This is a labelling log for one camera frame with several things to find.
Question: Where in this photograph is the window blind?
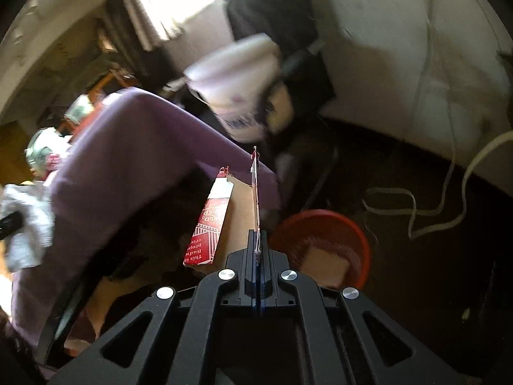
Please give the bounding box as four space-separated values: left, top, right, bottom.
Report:
120 0 189 51

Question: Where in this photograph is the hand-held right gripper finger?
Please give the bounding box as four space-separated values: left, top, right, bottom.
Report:
50 230 257 385
256 230 461 385

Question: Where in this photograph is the wooden chair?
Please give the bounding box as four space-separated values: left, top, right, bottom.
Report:
90 68 139 105

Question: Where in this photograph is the thick white cable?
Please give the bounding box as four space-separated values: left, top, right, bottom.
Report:
363 130 513 241

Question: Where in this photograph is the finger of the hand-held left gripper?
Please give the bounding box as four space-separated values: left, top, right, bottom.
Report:
0 212 23 240

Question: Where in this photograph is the white cloth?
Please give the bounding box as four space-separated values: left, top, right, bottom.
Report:
0 182 55 272

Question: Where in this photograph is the white plastic bucket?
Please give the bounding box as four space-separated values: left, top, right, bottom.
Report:
183 33 295 143

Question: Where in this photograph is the thin white cable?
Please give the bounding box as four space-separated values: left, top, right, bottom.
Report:
407 0 437 129

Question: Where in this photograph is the black mesh office chair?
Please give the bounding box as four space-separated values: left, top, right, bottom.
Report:
226 0 337 161

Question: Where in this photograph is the red and brown cardboard carton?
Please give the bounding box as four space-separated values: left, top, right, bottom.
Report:
183 146 263 267

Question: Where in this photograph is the purple cloth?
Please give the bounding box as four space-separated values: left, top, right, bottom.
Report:
10 87 281 370

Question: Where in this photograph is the red mesh waste basket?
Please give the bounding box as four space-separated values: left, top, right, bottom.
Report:
268 210 371 291

